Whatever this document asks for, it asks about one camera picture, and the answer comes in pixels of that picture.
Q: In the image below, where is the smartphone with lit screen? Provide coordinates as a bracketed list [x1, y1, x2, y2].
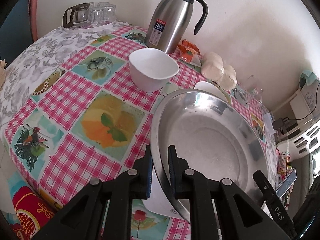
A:
[276, 167, 297, 198]

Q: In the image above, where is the stainless steel thermos jug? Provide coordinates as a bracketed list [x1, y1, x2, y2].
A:
[144, 0, 208, 54]

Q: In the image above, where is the checked picture tablecloth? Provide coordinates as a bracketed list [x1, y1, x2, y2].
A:
[1, 22, 203, 239]

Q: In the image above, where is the white square floral plate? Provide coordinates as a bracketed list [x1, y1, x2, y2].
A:
[142, 167, 183, 219]

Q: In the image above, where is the grey sofa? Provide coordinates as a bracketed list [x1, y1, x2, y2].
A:
[288, 154, 319, 218]

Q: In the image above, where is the white power strip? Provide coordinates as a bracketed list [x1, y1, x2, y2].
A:
[263, 112, 276, 140]

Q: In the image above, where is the upturned drinking glass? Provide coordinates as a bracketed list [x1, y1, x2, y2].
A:
[97, 2, 117, 22]
[88, 7, 104, 27]

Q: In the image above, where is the large stainless steel pan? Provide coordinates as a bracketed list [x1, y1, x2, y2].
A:
[150, 89, 268, 221]

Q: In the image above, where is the white angular bowl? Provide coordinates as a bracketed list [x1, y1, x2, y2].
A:
[129, 48, 180, 93]

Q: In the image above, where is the strawberry pattern bowl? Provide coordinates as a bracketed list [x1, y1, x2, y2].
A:
[194, 81, 231, 104]

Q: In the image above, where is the orange snack packet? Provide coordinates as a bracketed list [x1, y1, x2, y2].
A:
[178, 39, 201, 67]

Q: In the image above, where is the colourful candy tube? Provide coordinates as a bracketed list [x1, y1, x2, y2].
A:
[277, 151, 290, 175]

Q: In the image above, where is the crumpled beige cloth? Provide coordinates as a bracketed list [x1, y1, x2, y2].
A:
[0, 60, 8, 88]

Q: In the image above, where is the clear glass mug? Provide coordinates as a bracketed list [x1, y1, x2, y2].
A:
[234, 75, 263, 107]

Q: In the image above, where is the black power adapter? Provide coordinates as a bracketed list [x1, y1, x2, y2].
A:
[272, 117, 290, 130]

